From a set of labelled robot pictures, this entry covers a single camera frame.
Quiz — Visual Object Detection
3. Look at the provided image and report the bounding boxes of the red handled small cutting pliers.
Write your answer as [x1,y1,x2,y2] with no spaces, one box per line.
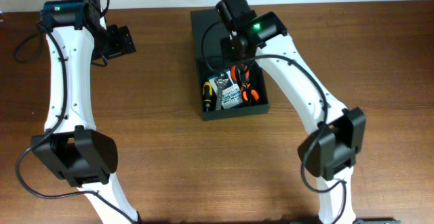
[230,64,250,86]

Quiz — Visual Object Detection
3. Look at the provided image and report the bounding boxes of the silver adjustable wrench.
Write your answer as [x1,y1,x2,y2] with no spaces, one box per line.
[215,75,229,111]

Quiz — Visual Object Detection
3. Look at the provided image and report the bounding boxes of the orange black long nose pliers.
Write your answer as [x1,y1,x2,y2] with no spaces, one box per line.
[240,83,260,105]

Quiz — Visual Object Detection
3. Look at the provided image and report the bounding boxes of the yellow black stubby screwdriver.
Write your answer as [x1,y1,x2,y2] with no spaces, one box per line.
[202,81,213,112]

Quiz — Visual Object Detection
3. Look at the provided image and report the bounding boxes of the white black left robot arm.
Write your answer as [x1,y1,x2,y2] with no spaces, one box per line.
[29,0,141,223]

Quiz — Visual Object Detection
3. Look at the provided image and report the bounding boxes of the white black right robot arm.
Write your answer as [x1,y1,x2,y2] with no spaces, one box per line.
[216,0,366,223]

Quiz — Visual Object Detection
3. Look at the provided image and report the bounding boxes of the black open cardboard box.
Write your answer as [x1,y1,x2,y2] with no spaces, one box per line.
[191,10,270,121]

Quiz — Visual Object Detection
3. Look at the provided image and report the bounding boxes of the white blue screwdriver set box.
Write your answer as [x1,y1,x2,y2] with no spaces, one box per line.
[208,69,243,110]

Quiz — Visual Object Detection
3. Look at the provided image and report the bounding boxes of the black base plate bottom edge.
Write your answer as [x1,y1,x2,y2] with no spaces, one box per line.
[289,219,402,224]

